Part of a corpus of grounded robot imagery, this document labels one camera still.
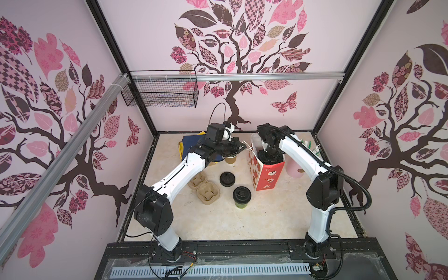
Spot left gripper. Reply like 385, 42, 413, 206
215, 136, 246, 156

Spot red white paper bag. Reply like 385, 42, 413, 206
247, 133, 285, 191

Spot pink cylinder holder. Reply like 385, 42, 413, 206
285, 155, 305, 178

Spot black cup lid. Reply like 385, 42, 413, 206
232, 186, 252, 200

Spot green paper coffee cup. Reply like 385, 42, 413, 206
234, 199, 250, 209

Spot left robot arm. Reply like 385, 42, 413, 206
133, 121, 247, 261

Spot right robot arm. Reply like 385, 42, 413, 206
257, 123, 372, 259

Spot stack of paper cups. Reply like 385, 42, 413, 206
225, 156, 237, 164

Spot blue napkin stack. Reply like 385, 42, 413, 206
182, 135, 205, 160

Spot stack of black lids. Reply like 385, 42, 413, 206
219, 171, 236, 187

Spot green white straw packets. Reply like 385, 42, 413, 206
301, 140, 321, 156

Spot yellow napkins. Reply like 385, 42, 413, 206
178, 131, 205, 161

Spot pulp cup carrier tray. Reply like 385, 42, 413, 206
188, 171, 221, 205

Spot black wire basket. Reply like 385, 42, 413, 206
121, 70, 199, 108

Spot aluminium frame bar back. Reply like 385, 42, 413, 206
131, 71, 345, 82

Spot aluminium frame bar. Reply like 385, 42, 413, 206
1, 73, 130, 261
131, 71, 345, 82

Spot white cable duct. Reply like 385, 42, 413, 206
108, 263, 311, 280

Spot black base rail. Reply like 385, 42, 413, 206
95, 238, 396, 280

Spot aluminium frame bar left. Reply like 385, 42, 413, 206
1, 73, 130, 261

